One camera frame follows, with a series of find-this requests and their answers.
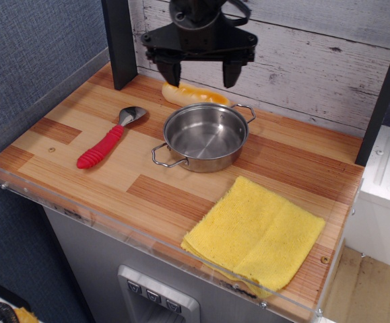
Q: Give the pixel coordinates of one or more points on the dark left shelf post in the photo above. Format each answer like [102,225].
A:
[119,35]

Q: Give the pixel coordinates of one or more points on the silver metal pan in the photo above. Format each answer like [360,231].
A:
[204,137]

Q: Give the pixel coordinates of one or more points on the red handled metal spoon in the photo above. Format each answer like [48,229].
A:
[97,153]

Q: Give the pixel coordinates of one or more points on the silver button panel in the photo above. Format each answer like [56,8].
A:
[149,300]

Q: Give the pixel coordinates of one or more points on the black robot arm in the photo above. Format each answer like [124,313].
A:
[197,14]

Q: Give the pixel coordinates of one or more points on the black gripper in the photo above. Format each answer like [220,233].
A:
[168,46]

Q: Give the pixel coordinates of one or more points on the yellow cloth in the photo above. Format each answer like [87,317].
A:
[256,234]

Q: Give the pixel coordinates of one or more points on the grey toy cabinet front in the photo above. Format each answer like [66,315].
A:
[95,258]

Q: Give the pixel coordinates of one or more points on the white ribbed box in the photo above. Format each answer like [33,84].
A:
[368,227]

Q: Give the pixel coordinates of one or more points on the dark right shelf post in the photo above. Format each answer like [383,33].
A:
[375,122]

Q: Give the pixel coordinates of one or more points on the clear acrylic table guard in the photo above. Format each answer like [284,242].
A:
[150,207]

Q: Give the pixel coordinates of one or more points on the yellow black object corner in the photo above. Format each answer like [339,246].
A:
[9,314]

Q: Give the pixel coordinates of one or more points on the toy bread roll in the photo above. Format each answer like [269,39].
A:
[186,94]

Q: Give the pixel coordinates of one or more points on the dark shelf post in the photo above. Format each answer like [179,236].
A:
[375,122]
[119,35]

